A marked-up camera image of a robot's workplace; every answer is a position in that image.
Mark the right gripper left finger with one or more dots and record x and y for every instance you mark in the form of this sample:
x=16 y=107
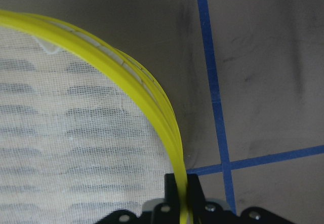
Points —
x=167 y=211

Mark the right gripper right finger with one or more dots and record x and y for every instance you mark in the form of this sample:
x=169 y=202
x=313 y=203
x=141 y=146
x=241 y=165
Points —
x=201 y=210

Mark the yellow steamer layer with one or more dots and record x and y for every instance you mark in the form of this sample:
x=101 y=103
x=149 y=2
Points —
x=85 y=128

